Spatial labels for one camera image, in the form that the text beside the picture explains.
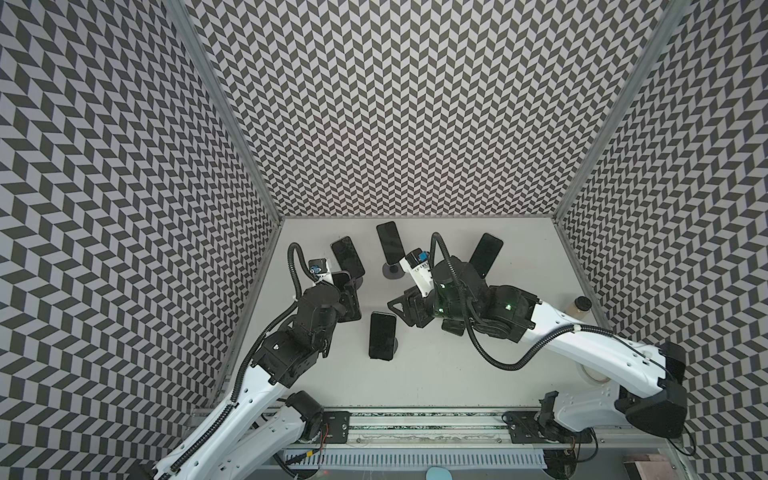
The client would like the teal round button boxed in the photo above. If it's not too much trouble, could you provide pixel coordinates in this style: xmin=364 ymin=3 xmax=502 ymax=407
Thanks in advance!
xmin=425 ymin=467 xmax=453 ymax=480

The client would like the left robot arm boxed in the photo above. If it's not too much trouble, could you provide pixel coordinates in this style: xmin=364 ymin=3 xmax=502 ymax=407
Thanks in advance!
xmin=128 ymin=242 xmax=348 ymax=479

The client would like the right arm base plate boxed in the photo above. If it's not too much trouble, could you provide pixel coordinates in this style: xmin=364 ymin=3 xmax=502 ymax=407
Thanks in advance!
xmin=501 ymin=410 xmax=594 ymax=445

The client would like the aluminium front rail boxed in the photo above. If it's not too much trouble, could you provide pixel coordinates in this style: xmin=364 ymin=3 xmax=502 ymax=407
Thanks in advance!
xmin=179 ymin=407 xmax=679 ymax=450

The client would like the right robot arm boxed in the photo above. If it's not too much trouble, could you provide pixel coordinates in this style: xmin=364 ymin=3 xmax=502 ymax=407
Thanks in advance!
xmin=377 ymin=222 xmax=688 ymax=441

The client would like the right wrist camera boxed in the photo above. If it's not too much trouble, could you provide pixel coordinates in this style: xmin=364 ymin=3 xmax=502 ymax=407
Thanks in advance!
xmin=400 ymin=248 xmax=434 ymax=298

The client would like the small jar black lid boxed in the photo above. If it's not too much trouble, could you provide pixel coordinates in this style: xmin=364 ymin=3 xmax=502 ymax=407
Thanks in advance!
xmin=574 ymin=296 xmax=593 ymax=312

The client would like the black phone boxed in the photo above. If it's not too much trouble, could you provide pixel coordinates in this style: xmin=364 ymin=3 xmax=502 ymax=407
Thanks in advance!
xmin=368 ymin=311 xmax=397 ymax=361
xmin=330 ymin=236 xmax=365 ymax=279
xmin=376 ymin=221 xmax=405 ymax=266
xmin=469 ymin=233 xmax=504 ymax=279

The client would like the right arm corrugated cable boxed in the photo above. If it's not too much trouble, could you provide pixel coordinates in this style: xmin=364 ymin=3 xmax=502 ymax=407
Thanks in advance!
xmin=428 ymin=232 xmax=601 ymax=372

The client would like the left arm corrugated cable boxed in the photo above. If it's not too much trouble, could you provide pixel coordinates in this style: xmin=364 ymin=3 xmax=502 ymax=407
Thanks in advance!
xmin=155 ymin=242 xmax=319 ymax=480

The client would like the brown box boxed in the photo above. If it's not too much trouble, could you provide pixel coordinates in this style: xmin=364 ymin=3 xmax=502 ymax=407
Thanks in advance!
xmin=623 ymin=454 xmax=678 ymax=480

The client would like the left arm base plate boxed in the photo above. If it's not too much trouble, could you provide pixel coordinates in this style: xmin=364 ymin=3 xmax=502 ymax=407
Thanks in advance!
xmin=320 ymin=410 xmax=351 ymax=445

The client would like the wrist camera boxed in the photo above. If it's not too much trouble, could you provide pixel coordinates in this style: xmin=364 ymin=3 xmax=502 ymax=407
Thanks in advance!
xmin=308 ymin=258 xmax=333 ymax=284
xmin=400 ymin=248 xmax=434 ymax=298

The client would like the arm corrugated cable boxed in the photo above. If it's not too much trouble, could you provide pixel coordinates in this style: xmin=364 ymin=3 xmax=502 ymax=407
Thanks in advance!
xmin=428 ymin=232 xmax=601 ymax=372
xmin=155 ymin=242 xmax=319 ymax=480

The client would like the white slotted cable duct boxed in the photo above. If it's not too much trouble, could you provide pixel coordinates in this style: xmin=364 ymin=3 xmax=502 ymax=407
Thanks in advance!
xmin=282 ymin=449 xmax=547 ymax=471

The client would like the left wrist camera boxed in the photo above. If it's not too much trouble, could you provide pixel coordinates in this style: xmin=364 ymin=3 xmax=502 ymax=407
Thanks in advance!
xmin=308 ymin=258 xmax=333 ymax=284

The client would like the purple edged phone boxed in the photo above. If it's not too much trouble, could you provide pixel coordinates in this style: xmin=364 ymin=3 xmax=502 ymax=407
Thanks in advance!
xmin=332 ymin=271 xmax=362 ymax=323

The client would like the tape roll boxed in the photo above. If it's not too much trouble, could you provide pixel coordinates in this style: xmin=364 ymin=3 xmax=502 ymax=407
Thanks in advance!
xmin=580 ymin=365 xmax=611 ymax=384

